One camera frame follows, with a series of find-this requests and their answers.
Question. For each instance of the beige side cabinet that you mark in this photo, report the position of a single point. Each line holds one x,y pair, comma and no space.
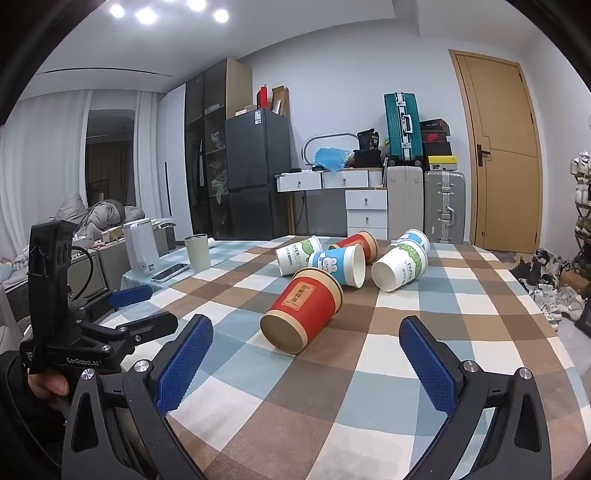
108,267

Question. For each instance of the blue rabbit paper cup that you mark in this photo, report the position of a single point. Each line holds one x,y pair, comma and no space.
334,264

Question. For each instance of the grey-green tumbler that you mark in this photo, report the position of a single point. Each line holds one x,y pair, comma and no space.
197,256

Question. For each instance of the white paper cup green letters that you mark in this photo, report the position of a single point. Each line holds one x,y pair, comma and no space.
295,256

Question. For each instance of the checked tablecloth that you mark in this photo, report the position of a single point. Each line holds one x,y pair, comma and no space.
369,369

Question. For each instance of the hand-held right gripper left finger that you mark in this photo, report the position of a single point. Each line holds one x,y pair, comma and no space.
184,364

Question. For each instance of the white curtain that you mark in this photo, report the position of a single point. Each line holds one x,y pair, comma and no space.
147,152
41,161

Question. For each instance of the white desk with drawers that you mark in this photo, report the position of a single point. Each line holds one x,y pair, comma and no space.
300,181

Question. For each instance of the teal suitcase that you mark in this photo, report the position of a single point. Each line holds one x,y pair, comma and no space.
401,124

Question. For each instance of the person's left hand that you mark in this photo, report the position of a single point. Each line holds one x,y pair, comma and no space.
53,384

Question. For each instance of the ceiling spot light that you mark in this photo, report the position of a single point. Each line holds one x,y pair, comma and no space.
116,10
196,4
145,16
220,16

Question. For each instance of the silver suitcase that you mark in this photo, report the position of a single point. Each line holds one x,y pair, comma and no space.
443,203

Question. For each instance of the plain black shoe box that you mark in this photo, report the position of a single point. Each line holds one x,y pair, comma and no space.
437,149

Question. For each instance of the pile of grey clothes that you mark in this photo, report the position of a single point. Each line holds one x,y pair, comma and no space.
101,212

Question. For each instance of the dark grey fridge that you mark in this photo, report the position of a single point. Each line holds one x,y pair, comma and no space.
256,152

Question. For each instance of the black bag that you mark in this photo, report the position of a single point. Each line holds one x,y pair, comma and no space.
367,159

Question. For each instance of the beige suitcase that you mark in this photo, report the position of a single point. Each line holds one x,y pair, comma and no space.
404,203

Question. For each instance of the red paper cup beige rim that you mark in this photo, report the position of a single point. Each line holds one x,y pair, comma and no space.
309,300

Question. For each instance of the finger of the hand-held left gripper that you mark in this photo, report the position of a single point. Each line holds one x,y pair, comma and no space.
152,325
131,295

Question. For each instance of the yellow and black shoe box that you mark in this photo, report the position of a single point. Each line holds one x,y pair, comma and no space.
442,163

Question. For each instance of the shoe rack with shoes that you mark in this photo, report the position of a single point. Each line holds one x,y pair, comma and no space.
582,203

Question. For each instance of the black packet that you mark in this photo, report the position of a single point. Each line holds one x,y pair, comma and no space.
368,138

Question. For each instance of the blue plastic bag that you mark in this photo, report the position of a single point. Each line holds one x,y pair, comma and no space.
332,158

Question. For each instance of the pile of shoes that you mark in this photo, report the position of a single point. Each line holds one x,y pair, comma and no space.
549,290

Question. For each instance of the white tabletop appliance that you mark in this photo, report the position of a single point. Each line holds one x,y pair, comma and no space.
138,249

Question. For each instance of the wooden door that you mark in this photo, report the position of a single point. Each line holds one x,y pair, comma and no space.
503,184

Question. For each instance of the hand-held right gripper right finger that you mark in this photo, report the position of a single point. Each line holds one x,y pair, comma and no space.
427,364

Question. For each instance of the white paper cup green pattern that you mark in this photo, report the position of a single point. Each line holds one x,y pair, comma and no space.
406,261

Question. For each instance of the dark glass-door wardrobe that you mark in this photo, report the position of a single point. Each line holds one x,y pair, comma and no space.
214,115

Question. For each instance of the grey sofa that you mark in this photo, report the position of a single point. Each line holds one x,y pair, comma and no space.
14,286

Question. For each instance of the white and blue paper cup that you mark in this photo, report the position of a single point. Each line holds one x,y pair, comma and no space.
418,237

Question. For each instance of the cardboard box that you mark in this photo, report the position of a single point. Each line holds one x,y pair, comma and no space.
279,101

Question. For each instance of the smartphone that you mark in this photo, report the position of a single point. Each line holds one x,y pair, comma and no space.
168,272

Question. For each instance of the red and black shoe box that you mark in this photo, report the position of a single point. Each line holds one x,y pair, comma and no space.
436,136

